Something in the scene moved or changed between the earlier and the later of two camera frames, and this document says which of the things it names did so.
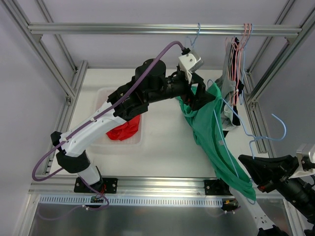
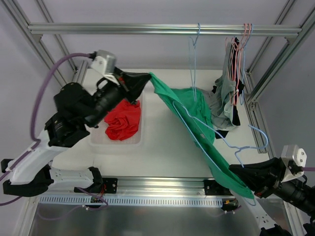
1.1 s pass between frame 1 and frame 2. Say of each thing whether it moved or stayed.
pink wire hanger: stayed
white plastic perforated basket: stayed
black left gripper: moved
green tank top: moved
